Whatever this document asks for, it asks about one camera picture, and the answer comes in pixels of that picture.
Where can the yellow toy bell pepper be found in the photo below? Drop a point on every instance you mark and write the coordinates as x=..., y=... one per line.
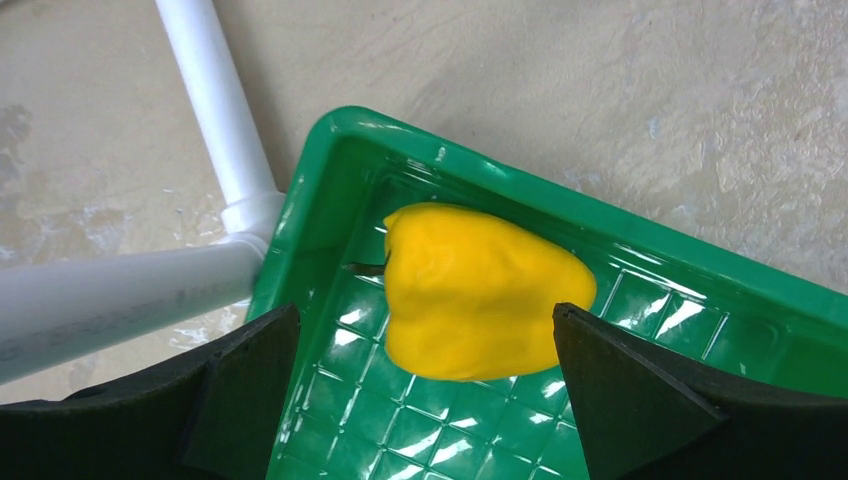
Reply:
x=471, y=296

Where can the white PVC pipe frame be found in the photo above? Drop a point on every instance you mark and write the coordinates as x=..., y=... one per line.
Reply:
x=53, y=313

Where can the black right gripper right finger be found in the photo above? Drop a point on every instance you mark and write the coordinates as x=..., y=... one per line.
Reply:
x=645, y=412

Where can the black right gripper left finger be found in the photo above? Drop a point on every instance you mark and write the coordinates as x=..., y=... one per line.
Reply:
x=208, y=413

